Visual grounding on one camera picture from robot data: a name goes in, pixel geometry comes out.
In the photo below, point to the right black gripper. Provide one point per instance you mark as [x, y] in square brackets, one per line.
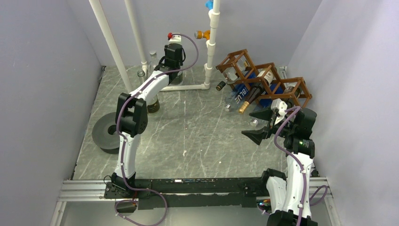
[257, 135]

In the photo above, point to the dark bottle silver cap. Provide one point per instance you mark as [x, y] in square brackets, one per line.
[289, 89]

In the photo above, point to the clear bottle red green label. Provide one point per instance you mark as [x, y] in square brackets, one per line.
[153, 62]

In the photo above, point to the clear bottle dark label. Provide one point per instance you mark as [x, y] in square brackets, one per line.
[178, 79]

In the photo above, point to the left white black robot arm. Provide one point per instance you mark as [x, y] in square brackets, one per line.
[132, 114]

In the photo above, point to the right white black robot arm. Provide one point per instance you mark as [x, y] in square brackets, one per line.
[289, 196]

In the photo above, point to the lower blue clear bottle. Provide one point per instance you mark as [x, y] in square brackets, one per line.
[255, 122]

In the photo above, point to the blue labelled clear bottle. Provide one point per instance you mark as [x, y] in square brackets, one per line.
[235, 98]

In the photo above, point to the brown wooden wine rack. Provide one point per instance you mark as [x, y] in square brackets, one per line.
[239, 68]

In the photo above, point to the dark bottle gold cap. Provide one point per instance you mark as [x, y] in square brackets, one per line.
[257, 89]

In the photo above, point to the standing clear empty bottle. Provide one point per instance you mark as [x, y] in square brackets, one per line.
[152, 106]

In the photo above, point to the orange valve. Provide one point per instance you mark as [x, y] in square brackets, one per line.
[202, 35]

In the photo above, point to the blue valve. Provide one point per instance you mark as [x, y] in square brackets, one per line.
[209, 4]

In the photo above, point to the slanted white pvc pipe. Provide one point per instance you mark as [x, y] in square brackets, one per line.
[109, 38]

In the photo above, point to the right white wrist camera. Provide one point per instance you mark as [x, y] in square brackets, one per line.
[279, 106]

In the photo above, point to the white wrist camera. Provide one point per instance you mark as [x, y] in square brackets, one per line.
[175, 38]
[279, 106]

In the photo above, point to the white pvc pipe frame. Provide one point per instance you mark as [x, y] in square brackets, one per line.
[214, 16]

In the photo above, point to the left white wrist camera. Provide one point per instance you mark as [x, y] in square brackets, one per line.
[175, 38]

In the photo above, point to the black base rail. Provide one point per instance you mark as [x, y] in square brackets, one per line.
[192, 192]

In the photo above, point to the aluminium frame rail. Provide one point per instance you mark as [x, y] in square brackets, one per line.
[94, 191]

